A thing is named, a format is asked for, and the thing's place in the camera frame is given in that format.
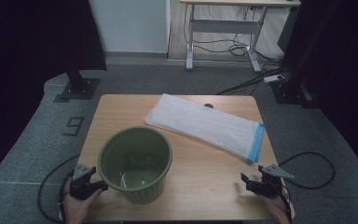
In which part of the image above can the black curtain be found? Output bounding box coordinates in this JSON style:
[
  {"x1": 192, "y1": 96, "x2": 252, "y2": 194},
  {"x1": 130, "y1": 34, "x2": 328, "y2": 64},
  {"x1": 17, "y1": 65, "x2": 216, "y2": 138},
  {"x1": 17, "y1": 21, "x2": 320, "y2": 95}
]
[
  {"x1": 283, "y1": 0, "x2": 358, "y2": 185},
  {"x1": 0, "y1": 0, "x2": 107, "y2": 188}
]

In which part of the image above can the white power strip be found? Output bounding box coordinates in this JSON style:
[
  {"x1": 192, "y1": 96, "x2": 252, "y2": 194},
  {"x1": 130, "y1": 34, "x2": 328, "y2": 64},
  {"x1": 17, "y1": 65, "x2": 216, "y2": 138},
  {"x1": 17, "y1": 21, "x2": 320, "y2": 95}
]
[{"x1": 263, "y1": 74, "x2": 285, "y2": 84}]

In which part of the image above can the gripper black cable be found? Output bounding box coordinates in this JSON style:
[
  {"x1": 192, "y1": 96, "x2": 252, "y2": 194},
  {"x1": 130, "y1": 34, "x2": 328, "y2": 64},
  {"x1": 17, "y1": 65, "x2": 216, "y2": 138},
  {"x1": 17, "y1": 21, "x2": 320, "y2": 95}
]
[
  {"x1": 37, "y1": 153, "x2": 82, "y2": 224},
  {"x1": 271, "y1": 151, "x2": 337, "y2": 224}
]

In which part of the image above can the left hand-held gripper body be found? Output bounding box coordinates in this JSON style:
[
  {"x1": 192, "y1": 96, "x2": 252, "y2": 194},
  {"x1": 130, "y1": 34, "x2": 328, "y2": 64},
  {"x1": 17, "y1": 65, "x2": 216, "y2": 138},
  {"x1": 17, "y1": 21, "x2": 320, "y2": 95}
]
[{"x1": 69, "y1": 163, "x2": 91, "y2": 201}]

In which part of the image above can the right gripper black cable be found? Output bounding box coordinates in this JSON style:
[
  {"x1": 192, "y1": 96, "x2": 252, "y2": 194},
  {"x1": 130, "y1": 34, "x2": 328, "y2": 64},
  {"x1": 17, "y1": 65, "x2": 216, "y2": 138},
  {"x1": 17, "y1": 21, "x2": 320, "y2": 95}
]
[{"x1": 271, "y1": 151, "x2": 337, "y2": 224}]

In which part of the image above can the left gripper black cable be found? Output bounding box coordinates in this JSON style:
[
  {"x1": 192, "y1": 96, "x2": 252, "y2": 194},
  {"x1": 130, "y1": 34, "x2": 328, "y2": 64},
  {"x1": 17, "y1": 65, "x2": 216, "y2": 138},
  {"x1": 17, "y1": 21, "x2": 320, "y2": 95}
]
[{"x1": 37, "y1": 153, "x2": 82, "y2": 224}]

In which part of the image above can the black stand with slanted pole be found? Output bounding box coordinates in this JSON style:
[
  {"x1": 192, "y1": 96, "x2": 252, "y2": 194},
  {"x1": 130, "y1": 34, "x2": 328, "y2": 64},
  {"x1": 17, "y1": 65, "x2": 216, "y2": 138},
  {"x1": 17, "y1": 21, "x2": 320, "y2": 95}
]
[{"x1": 269, "y1": 0, "x2": 343, "y2": 110}]

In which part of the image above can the green plastic trash bin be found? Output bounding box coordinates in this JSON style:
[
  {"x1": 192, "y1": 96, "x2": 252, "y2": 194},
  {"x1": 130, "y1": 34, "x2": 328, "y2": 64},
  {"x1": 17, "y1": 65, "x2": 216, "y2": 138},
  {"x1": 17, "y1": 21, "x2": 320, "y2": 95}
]
[{"x1": 97, "y1": 125, "x2": 173, "y2": 205}]

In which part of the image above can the white plastic bag blue edge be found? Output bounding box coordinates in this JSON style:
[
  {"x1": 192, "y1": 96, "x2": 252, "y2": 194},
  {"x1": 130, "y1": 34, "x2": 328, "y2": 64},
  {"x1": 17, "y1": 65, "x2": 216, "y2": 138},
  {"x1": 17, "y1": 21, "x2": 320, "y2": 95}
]
[{"x1": 144, "y1": 92, "x2": 266, "y2": 164}]

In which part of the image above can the person's left hand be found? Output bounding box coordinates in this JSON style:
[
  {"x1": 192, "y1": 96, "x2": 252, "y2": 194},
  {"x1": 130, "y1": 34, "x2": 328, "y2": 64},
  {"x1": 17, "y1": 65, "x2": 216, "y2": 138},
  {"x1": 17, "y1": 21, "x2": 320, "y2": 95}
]
[{"x1": 62, "y1": 186, "x2": 103, "y2": 224}]

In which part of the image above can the black stand base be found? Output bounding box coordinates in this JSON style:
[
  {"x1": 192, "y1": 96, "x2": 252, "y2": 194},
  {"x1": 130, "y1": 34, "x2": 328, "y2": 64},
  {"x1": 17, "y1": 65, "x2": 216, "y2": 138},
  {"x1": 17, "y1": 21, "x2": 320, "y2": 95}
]
[{"x1": 54, "y1": 69, "x2": 101, "y2": 103}]

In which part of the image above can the black floor cable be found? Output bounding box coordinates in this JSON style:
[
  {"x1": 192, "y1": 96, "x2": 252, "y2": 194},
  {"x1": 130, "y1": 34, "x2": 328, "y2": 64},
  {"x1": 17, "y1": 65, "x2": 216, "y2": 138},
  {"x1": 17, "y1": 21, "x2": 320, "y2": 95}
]
[{"x1": 215, "y1": 66, "x2": 290, "y2": 96}]

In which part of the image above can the person's right hand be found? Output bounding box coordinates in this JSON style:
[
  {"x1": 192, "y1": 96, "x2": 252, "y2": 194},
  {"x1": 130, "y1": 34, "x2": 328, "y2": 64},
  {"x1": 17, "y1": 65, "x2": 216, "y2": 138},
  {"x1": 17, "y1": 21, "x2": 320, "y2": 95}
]
[{"x1": 255, "y1": 192, "x2": 292, "y2": 224}]

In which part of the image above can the coiled black desk cable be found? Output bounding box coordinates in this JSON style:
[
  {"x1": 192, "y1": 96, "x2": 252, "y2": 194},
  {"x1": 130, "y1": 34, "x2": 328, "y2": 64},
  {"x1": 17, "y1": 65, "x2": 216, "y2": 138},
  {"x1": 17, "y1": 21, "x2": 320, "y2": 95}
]
[{"x1": 183, "y1": 4, "x2": 285, "y2": 64}]

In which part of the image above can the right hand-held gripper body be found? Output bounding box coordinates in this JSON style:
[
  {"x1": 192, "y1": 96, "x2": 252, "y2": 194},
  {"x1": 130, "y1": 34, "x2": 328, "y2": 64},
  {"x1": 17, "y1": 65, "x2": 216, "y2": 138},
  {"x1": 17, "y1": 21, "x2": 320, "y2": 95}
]
[{"x1": 258, "y1": 163, "x2": 295, "y2": 198}]

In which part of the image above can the white cabinet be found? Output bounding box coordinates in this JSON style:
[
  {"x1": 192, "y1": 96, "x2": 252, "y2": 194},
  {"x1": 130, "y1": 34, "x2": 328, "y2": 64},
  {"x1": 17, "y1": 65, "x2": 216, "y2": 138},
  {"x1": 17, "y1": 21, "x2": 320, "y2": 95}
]
[{"x1": 88, "y1": 0, "x2": 172, "y2": 54}]

